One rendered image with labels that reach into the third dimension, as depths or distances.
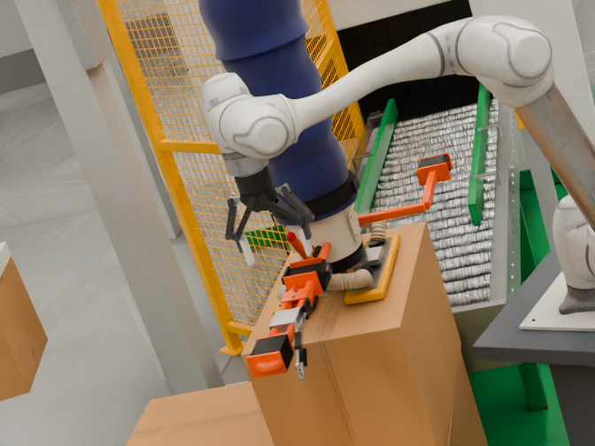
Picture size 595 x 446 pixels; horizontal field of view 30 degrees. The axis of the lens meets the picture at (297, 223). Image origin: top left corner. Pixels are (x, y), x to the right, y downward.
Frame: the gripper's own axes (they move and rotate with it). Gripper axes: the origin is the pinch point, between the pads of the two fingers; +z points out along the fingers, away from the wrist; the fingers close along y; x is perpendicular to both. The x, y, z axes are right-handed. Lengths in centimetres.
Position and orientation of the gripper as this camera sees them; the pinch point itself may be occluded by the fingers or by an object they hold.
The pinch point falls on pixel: (279, 255)
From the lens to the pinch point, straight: 241.4
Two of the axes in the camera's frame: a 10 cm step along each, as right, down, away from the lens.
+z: 3.0, 8.9, 3.4
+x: -2.1, 4.1, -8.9
